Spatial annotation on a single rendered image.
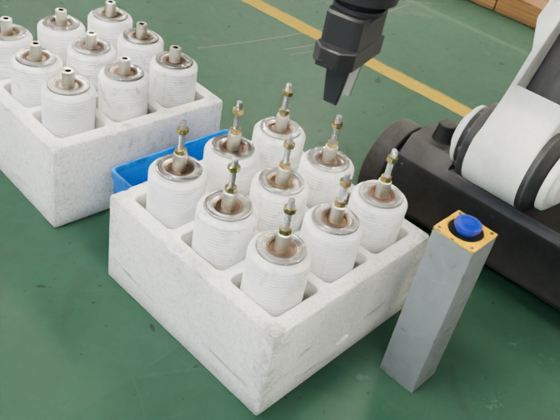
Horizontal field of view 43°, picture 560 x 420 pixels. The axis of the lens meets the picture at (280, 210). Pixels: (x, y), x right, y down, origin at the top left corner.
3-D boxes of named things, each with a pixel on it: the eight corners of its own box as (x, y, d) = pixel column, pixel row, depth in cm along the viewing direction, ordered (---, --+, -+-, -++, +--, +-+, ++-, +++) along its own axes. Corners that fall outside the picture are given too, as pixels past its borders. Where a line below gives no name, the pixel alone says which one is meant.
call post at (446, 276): (402, 348, 125) (458, 211, 107) (434, 373, 122) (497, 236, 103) (378, 367, 121) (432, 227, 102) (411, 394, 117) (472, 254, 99)
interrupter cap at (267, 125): (265, 115, 132) (265, 112, 132) (304, 125, 132) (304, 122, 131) (255, 135, 126) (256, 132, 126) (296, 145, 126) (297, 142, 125)
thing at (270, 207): (242, 283, 121) (258, 200, 111) (233, 246, 129) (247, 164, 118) (297, 281, 124) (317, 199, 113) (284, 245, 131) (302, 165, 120)
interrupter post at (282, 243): (280, 242, 104) (284, 224, 102) (292, 251, 103) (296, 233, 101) (269, 248, 102) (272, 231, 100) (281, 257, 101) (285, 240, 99)
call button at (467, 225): (460, 220, 105) (465, 209, 104) (483, 235, 103) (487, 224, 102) (446, 230, 102) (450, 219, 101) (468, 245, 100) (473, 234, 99)
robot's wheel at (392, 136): (397, 179, 168) (421, 106, 156) (414, 189, 166) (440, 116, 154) (347, 210, 155) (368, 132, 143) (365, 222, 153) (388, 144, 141)
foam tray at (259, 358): (260, 202, 152) (273, 130, 142) (403, 307, 133) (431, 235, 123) (107, 274, 128) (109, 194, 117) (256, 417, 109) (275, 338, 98)
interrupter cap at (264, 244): (279, 226, 107) (280, 222, 106) (317, 253, 103) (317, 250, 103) (244, 245, 102) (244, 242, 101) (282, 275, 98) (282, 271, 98)
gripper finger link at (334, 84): (320, 97, 93) (331, 52, 89) (342, 106, 92) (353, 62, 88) (315, 100, 92) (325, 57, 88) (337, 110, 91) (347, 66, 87)
